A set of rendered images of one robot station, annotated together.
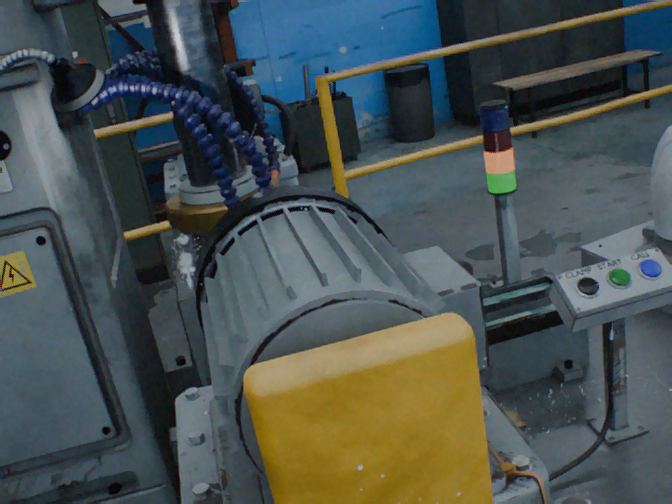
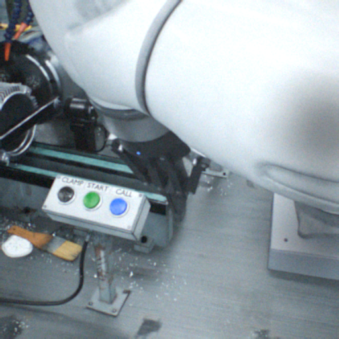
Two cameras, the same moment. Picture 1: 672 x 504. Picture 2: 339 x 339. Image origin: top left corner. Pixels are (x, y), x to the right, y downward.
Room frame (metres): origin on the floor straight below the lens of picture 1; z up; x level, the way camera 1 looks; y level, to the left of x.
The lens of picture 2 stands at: (0.47, -0.80, 1.52)
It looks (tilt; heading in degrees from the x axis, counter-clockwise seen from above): 33 degrees down; 29
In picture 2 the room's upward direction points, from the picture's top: straight up
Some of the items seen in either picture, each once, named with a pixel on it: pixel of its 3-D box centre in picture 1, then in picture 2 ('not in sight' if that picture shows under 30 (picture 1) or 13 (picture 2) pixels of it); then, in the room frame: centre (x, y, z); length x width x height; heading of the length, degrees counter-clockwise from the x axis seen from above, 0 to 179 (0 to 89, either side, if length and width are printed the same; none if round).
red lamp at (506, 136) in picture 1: (496, 138); not in sight; (1.53, -0.37, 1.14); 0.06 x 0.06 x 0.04
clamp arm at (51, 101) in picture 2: not in sight; (30, 120); (1.19, 0.01, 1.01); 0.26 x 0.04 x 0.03; 9
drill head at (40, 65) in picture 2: not in sight; (46, 71); (1.43, 0.16, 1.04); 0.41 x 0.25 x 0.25; 9
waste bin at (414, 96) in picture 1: (410, 103); not in sight; (6.38, -0.84, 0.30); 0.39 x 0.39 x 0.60
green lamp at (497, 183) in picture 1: (501, 179); not in sight; (1.53, -0.37, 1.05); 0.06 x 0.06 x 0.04
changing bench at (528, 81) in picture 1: (580, 94); not in sight; (5.94, -2.16, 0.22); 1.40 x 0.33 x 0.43; 104
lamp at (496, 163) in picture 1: (499, 159); not in sight; (1.53, -0.37, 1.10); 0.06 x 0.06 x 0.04
